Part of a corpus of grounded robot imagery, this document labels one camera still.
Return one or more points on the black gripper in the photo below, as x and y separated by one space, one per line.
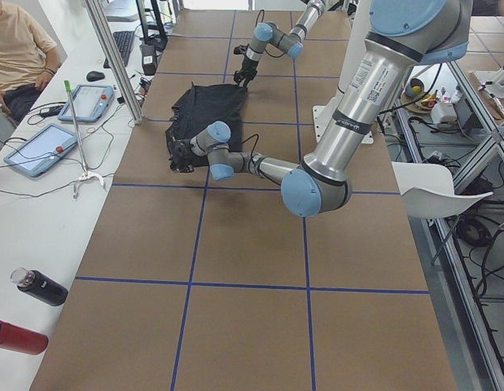
248 64
182 149

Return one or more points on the black water bottle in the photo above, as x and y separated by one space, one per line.
37 285

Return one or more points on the white chair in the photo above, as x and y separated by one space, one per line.
428 191

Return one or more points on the white camera mast base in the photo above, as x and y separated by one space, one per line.
324 117

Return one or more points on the red water bottle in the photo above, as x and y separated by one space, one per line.
21 340

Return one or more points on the seated person beige shirt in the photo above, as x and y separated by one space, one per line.
28 60

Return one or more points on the near teach pendant tablet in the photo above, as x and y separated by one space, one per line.
42 151

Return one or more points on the green tipped grabber stick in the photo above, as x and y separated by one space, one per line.
87 174

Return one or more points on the aluminium frame post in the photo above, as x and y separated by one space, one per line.
108 44

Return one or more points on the black keyboard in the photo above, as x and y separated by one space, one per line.
124 42

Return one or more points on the fruit bowl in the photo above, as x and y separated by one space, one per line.
415 98

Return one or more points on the teach pendant tablet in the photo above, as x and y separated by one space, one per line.
91 101
42 151

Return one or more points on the black computer mouse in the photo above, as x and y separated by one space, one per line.
94 76

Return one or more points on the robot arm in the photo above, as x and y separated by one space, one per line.
269 34
388 38

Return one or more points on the black graphic t-shirt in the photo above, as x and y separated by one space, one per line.
199 107

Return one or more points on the far teach pendant tablet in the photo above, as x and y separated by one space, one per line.
91 101

